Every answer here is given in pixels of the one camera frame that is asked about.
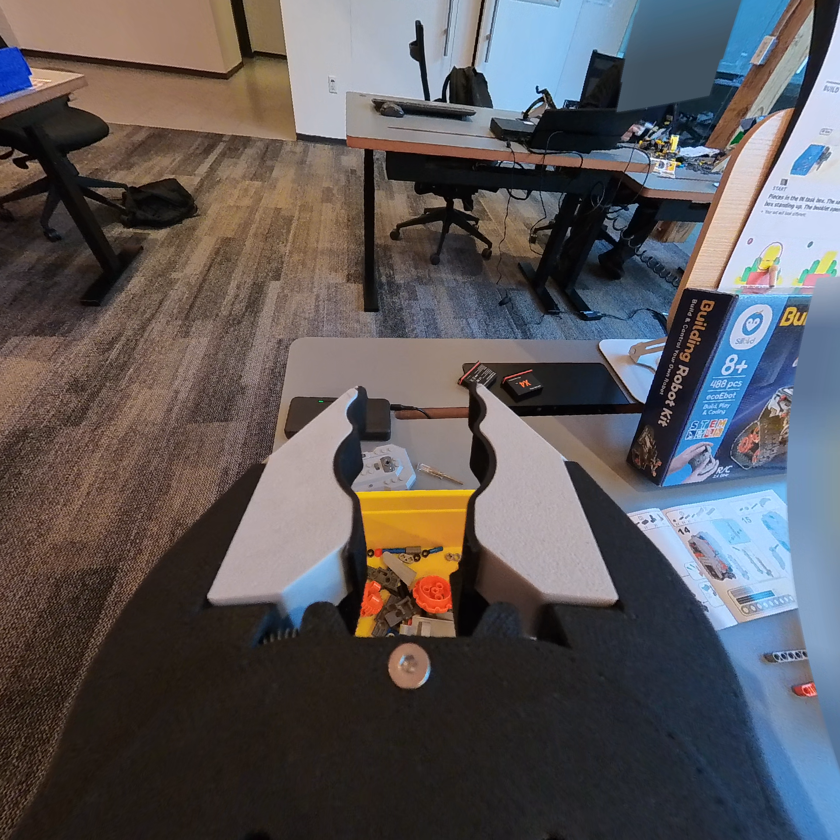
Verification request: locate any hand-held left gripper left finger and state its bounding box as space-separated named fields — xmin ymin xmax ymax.
xmin=210 ymin=386 xmax=368 ymax=618

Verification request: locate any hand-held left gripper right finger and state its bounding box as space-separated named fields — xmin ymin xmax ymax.
xmin=466 ymin=384 xmax=618 ymax=613

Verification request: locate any yellow plastic bin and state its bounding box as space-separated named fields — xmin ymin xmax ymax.
xmin=355 ymin=489 xmax=480 ymax=639

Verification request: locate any pile of building block parts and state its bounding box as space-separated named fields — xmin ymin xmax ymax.
xmin=360 ymin=539 xmax=463 ymax=639

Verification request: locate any black desk pad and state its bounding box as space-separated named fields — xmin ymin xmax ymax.
xmin=462 ymin=361 xmax=647 ymax=416

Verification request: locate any grey desk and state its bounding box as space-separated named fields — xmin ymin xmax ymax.
xmin=269 ymin=338 xmax=840 ymax=840

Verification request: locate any brown side desk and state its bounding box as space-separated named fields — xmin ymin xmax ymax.
xmin=0 ymin=69 xmax=143 ymax=307

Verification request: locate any white remote controller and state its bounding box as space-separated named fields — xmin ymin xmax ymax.
xmin=352 ymin=444 xmax=421 ymax=493

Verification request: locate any black rectangular power bank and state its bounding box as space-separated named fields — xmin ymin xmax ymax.
xmin=287 ymin=397 xmax=395 ymax=442

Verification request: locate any open instruction manual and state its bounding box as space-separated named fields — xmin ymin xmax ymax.
xmin=628 ymin=489 xmax=799 ymax=631

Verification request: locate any blue robot kit box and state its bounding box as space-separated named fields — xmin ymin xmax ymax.
xmin=628 ymin=289 xmax=817 ymax=489

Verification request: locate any black bag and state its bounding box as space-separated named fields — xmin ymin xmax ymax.
xmin=121 ymin=178 xmax=199 ymax=231

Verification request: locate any black office chair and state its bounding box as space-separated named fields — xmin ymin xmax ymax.
xmin=389 ymin=20 xmax=496 ymax=266
xmin=0 ymin=105 xmax=126 ymax=244

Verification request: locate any white standing board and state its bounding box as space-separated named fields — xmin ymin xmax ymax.
xmin=602 ymin=0 xmax=840 ymax=405

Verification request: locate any black laptop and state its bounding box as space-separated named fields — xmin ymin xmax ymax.
xmin=491 ymin=50 xmax=634 ymax=153

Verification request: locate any blue storage bin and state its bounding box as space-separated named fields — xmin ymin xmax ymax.
xmin=0 ymin=46 xmax=31 ymax=97

